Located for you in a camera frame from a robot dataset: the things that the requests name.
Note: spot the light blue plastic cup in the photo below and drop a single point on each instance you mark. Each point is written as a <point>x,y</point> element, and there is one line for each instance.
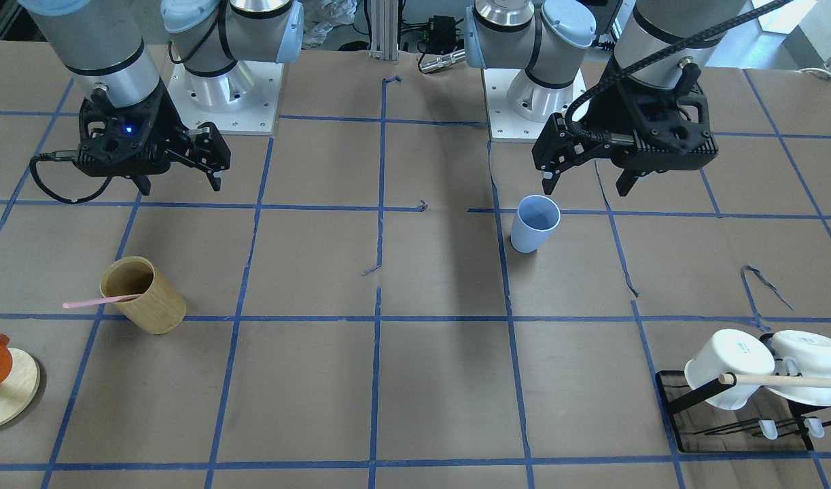
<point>536,218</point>

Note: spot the black electronics box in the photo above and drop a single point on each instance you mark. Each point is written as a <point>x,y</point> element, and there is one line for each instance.
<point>441,35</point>

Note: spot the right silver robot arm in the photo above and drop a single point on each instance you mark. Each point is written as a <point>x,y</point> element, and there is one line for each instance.
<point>100,42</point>

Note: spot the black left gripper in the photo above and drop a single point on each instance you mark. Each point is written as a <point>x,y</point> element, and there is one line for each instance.
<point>606,121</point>

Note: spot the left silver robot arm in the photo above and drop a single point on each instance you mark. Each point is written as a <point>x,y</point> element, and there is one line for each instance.
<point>548,42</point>

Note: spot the aluminium frame post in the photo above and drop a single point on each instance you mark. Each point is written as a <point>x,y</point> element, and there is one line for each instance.
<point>384,29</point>

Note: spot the silver cylindrical connector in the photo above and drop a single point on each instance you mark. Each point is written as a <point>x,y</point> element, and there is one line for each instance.
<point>442,62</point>

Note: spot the bamboo cylindrical holder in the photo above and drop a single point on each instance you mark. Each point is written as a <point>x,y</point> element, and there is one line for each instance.
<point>158,309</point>

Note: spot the pink chopstick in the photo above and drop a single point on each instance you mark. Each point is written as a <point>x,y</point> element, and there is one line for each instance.
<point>99,300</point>

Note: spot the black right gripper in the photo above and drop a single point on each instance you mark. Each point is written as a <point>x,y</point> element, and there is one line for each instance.
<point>172,130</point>

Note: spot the white mug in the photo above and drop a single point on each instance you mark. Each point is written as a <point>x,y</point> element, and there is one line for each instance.
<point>728,351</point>
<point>805,353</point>

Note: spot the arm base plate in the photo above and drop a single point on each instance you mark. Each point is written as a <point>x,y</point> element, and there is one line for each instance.
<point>243,101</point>
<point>518,107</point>

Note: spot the wooden rack rod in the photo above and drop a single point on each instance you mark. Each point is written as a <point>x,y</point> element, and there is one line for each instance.
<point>730,379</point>

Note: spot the black wire cup rack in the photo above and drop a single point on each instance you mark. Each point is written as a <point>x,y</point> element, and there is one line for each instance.
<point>715,418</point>

